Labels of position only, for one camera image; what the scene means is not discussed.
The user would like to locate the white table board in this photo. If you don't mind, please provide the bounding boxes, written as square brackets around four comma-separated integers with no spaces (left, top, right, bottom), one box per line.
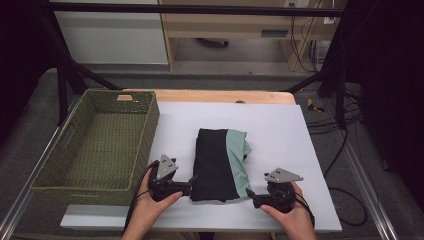
[59,101,343,233]

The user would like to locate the person's right hand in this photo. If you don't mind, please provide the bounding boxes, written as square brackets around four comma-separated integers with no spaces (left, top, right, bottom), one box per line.
[259,181,315,236]

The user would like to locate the black metal stand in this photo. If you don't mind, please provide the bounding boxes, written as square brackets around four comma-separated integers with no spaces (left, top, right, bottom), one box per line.
[39,13,122,127]
[283,16,349,130]

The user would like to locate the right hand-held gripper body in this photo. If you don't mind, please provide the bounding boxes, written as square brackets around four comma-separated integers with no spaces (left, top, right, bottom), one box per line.
[253,167,305,215]

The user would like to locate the black horizontal frame bar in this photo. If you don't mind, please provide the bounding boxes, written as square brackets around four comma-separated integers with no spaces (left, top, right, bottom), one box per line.
[49,1,345,18]

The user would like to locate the bundle of black floor cables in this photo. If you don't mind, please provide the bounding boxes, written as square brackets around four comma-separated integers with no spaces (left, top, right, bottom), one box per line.
[305,89,364,135]

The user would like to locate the black looped floor cable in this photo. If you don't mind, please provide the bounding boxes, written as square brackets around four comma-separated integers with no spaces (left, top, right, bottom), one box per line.
[323,129,368,228]

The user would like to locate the hand-held gripper cable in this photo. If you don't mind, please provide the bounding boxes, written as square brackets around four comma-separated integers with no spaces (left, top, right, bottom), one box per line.
[122,161,160,236]
[293,192,316,229]

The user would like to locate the green woven basket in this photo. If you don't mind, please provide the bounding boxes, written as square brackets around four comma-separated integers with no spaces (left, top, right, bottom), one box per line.
[29,88,161,207]

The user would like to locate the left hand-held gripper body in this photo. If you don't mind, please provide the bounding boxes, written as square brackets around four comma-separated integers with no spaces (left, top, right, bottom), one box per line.
[147,153,194,203]

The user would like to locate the black curtain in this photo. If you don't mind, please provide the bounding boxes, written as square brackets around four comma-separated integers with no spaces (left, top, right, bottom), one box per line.
[343,0,424,213]
[0,0,66,143]

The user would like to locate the wooden desk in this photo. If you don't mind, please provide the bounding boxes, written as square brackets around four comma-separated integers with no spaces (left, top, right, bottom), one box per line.
[158,0,336,73]

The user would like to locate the aluminium rail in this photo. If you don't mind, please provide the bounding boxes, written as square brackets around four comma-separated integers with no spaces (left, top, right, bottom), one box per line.
[333,128,400,240]
[0,96,80,240]

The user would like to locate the cables under desk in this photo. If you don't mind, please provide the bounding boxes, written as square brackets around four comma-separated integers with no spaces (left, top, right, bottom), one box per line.
[289,15,322,73]

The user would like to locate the left hand-held gripper cable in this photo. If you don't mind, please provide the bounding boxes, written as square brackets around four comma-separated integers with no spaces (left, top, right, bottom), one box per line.
[122,161,160,236]

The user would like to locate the right hand-held gripper cable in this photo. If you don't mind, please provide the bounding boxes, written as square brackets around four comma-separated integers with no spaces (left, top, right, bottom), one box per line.
[293,192,316,229]

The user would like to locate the yellow and black tape piece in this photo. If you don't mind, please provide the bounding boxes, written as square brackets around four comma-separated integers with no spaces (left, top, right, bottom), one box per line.
[306,98,326,114]

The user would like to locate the person's left hand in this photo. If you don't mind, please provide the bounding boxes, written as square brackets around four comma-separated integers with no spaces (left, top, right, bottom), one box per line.
[127,183,184,233]

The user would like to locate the white cabinet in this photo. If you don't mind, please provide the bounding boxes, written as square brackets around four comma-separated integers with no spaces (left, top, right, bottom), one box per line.
[52,0,170,66]

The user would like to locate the black and mint shirt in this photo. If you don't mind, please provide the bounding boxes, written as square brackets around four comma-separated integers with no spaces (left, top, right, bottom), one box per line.
[189,128,253,204]

